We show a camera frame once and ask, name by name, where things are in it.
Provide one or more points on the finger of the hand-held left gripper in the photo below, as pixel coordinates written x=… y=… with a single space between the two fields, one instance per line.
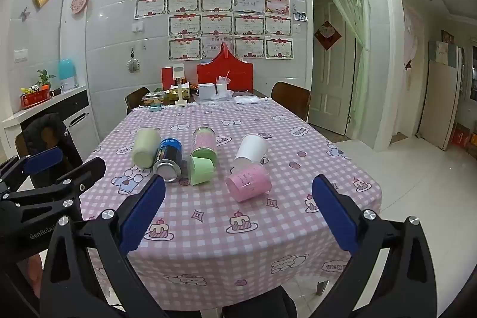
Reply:
x=43 y=158
x=84 y=172

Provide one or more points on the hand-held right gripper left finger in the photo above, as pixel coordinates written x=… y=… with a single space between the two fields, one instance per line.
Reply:
x=143 y=217

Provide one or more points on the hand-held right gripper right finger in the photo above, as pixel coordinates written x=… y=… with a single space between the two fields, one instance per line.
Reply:
x=335 y=217

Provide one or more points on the pale green cup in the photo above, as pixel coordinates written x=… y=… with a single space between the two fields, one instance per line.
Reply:
x=145 y=151

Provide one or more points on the pink cup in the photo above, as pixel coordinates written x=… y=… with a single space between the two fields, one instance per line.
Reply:
x=249 y=184

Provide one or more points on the white cup with straws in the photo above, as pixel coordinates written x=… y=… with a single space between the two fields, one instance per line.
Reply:
x=222 y=87

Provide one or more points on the black jacket on chair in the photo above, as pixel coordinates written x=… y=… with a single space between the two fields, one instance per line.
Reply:
x=48 y=139

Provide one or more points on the white side cabinet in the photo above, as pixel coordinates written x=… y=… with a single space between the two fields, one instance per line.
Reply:
x=70 y=109

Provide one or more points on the red planter tray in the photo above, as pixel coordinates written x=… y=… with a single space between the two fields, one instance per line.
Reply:
x=34 y=99

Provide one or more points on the blue metal can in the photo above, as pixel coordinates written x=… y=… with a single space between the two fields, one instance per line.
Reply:
x=169 y=160

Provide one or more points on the small potted plant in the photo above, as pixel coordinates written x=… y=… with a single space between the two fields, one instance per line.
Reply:
x=44 y=79

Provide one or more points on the brown wooden chair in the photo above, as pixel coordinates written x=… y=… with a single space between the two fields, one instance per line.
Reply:
x=136 y=100
x=290 y=100

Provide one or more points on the pink checkered tablecloth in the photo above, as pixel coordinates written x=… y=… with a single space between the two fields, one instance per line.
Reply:
x=231 y=236

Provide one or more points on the light blue humidifier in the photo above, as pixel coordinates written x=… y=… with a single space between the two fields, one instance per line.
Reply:
x=68 y=72

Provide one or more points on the small teal box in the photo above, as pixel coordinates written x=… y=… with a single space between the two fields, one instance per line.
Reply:
x=155 y=108

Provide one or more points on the clear food container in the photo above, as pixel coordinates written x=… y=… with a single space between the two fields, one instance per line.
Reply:
x=153 y=99

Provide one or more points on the black chair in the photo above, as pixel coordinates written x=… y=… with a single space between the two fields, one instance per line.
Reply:
x=249 y=303

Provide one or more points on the red box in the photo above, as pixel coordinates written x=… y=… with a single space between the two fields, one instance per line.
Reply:
x=167 y=77

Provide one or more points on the white desk lamp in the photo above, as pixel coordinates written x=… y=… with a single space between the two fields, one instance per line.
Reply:
x=180 y=83

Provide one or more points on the white panel door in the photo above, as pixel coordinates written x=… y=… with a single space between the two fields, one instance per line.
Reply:
x=331 y=79

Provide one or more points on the white square box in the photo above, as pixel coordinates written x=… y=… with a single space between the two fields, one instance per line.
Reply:
x=207 y=91

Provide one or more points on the white plastic bag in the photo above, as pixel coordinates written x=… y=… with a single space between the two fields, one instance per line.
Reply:
x=246 y=100

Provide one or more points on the red cartons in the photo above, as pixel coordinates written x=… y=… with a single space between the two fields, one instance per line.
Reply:
x=462 y=137

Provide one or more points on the white refrigerator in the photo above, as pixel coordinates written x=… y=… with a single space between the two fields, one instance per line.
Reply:
x=439 y=98

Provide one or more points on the red gift carrier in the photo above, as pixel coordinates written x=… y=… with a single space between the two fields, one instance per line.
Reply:
x=238 y=74

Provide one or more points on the red diamond door decoration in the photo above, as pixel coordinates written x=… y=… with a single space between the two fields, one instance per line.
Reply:
x=327 y=35

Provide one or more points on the white wall outlet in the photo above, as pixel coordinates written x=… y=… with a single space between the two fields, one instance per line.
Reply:
x=21 y=55

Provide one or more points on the hanging wall hook ornament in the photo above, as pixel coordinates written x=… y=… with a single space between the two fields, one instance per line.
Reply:
x=132 y=64

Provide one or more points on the white wall switch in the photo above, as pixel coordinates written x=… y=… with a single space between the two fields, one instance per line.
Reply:
x=138 y=27

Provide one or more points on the group of wall certificates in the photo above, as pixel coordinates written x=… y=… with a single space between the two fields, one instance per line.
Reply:
x=223 y=25

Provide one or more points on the small wall photo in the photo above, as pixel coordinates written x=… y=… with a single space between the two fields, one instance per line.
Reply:
x=300 y=16

